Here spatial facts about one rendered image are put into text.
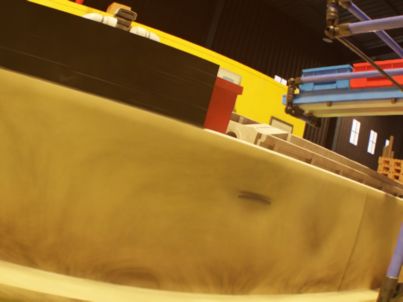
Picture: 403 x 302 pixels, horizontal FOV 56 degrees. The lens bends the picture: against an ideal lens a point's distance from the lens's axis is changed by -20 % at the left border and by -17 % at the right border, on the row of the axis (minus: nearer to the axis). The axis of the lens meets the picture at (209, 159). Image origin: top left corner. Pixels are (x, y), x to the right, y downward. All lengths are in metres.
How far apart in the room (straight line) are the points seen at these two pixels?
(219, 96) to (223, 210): 0.16
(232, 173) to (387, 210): 0.48
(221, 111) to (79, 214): 0.25
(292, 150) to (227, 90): 0.73
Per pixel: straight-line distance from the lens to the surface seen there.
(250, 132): 1.32
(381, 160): 10.55
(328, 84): 1.84
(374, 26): 1.00
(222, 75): 3.81
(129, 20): 2.49
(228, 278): 0.68
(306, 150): 1.40
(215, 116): 0.64
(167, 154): 0.58
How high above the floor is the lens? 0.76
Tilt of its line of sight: 2 degrees up
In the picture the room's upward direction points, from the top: 15 degrees clockwise
